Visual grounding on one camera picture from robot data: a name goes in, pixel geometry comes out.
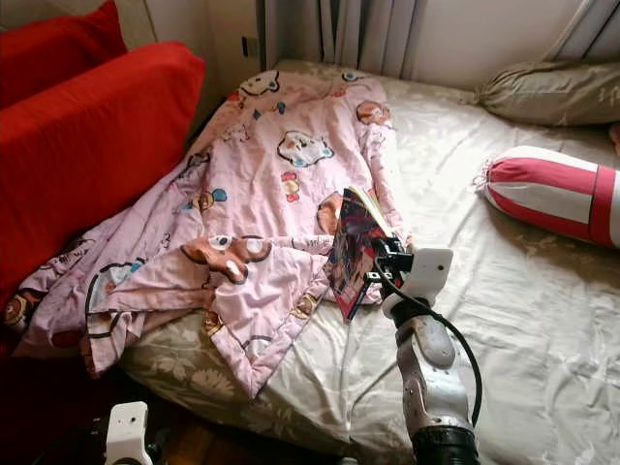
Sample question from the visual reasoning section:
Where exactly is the beige floral bed sheet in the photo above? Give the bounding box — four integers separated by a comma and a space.
121, 60, 620, 465

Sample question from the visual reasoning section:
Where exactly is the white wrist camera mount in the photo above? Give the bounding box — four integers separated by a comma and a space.
383, 247, 454, 319
107, 402, 151, 465

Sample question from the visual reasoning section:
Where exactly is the colourful comic book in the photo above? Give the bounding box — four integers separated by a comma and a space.
325, 186, 398, 323

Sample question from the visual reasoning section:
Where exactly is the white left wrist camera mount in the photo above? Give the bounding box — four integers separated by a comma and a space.
107, 402, 151, 465

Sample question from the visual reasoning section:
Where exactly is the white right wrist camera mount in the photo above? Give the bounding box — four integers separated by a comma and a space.
383, 247, 454, 319

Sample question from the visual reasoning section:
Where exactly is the grey curtain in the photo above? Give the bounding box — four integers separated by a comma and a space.
266, 0, 427, 80
547, 0, 620, 61

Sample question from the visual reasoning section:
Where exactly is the red white blue bolster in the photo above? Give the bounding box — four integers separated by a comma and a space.
477, 145, 620, 250

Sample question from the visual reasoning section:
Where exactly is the pink cartoon print blanket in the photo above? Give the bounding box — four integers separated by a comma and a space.
5, 70, 410, 400

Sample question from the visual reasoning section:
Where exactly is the beige floral pillow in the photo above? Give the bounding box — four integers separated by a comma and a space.
475, 60, 620, 127

